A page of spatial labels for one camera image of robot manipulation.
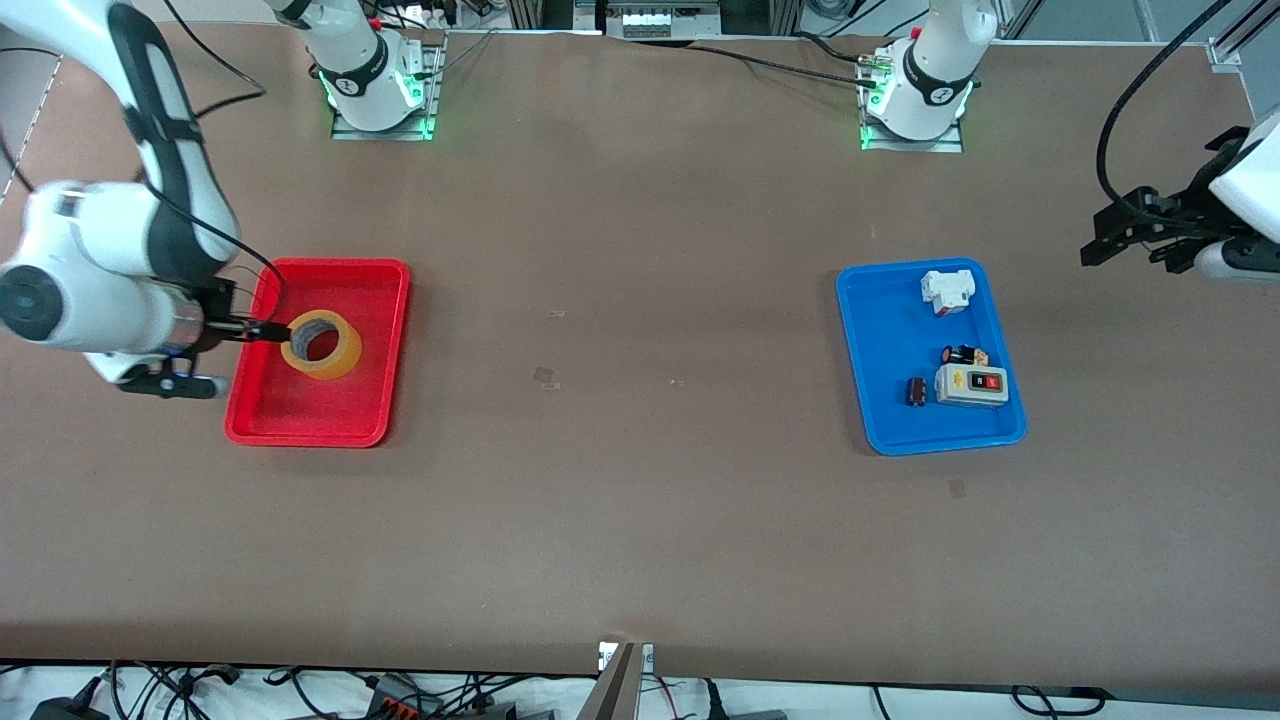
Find yellow clear tape roll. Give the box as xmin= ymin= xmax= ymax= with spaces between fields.
xmin=279 ymin=309 xmax=364 ymax=382

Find red plastic tray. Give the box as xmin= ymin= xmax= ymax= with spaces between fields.
xmin=224 ymin=258 xmax=412 ymax=449

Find white red connector block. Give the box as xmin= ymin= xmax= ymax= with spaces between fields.
xmin=920 ymin=268 xmax=979 ymax=318

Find blue plastic tray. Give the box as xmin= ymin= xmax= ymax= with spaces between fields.
xmin=836 ymin=258 xmax=1030 ymax=458

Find orange connector plug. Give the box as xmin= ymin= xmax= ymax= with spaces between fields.
xmin=362 ymin=678 xmax=446 ymax=719

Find black power adapter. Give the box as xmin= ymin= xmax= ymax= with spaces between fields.
xmin=28 ymin=678 xmax=113 ymax=720

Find grey terminal block device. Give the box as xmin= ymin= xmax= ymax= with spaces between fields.
xmin=604 ymin=0 xmax=723 ymax=41

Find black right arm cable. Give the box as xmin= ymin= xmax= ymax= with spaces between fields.
xmin=140 ymin=0 xmax=291 ymax=313

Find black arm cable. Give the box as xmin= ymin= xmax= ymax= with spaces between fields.
xmin=1096 ymin=0 xmax=1233 ymax=226
xmin=140 ymin=0 xmax=291 ymax=313

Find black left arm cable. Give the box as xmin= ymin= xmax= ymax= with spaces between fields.
xmin=1096 ymin=0 xmax=1233 ymax=226

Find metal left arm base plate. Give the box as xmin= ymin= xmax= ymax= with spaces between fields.
xmin=858 ymin=55 xmax=967 ymax=155

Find grey push button switch box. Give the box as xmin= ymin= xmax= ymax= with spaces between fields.
xmin=934 ymin=363 xmax=1012 ymax=410

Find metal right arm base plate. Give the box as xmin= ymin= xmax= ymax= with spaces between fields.
xmin=330 ymin=28 xmax=447 ymax=142

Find thin grey cable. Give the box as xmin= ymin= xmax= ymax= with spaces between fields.
xmin=434 ymin=26 xmax=603 ymax=79

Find black cable on table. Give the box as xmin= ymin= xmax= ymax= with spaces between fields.
xmin=688 ymin=30 xmax=883 ymax=89

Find black floor cable loop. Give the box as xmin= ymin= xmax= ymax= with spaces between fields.
xmin=1008 ymin=684 xmax=1113 ymax=718

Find aluminium profile post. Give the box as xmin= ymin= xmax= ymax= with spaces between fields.
xmin=578 ymin=641 xmax=656 ymax=720

